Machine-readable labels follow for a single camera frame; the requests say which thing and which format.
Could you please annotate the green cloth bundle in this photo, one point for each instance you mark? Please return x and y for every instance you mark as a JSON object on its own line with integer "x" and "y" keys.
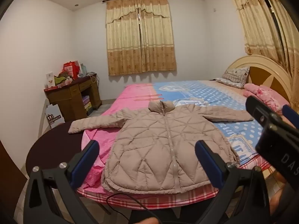
{"x": 62, "y": 79}

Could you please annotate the pink floral folded quilt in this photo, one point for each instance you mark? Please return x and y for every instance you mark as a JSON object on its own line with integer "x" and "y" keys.
{"x": 264, "y": 93}

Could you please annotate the wooden bed with arched headboard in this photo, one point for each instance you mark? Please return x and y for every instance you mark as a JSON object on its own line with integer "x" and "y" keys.
{"x": 264, "y": 79}

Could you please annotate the red plaid bed sheet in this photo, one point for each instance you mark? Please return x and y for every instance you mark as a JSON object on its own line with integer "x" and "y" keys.
{"x": 186, "y": 198}

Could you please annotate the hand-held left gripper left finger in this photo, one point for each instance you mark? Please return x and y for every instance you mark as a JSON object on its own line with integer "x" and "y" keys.
{"x": 85, "y": 162}

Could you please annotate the person's right forearm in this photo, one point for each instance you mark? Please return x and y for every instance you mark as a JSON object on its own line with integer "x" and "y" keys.
{"x": 278, "y": 203}

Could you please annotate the blue polka-dot bed sheet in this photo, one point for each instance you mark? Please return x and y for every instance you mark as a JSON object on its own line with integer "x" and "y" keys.
{"x": 210, "y": 93}

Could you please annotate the pale blue bag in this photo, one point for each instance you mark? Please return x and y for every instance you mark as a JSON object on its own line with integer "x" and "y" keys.
{"x": 83, "y": 69}

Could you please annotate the brown wooden desk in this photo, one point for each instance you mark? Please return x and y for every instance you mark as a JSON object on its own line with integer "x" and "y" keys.
{"x": 70, "y": 98}

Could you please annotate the white printed card box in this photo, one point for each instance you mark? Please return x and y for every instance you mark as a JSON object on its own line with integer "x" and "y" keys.
{"x": 50, "y": 80}

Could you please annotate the white printed carton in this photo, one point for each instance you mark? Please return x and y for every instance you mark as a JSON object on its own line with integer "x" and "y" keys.
{"x": 55, "y": 117}

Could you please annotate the person's left hand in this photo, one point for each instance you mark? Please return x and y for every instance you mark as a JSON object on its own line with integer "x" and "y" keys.
{"x": 149, "y": 221}

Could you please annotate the stack of folded cloths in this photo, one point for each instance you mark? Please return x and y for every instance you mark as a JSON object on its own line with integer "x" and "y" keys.
{"x": 86, "y": 105}

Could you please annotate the grey patterned pillow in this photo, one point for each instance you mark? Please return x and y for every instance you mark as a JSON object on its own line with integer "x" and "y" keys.
{"x": 234, "y": 75}

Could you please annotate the beige patterned window curtain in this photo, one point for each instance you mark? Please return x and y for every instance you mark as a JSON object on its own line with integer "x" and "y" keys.
{"x": 259, "y": 23}
{"x": 140, "y": 39}

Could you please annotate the red gift bag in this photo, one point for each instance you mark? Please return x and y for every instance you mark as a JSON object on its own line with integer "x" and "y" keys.
{"x": 71, "y": 70}

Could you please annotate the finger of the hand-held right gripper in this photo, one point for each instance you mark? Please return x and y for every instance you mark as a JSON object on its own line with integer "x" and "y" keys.
{"x": 257, "y": 108}
{"x": 290, "y": 115}

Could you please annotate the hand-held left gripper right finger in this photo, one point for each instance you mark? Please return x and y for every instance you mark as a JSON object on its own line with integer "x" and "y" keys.
{"x": 210, "y": 165}

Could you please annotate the beige quilted down jacket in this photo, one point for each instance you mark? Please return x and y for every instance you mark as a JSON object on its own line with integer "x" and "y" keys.
{"x": 158, "y": 149}

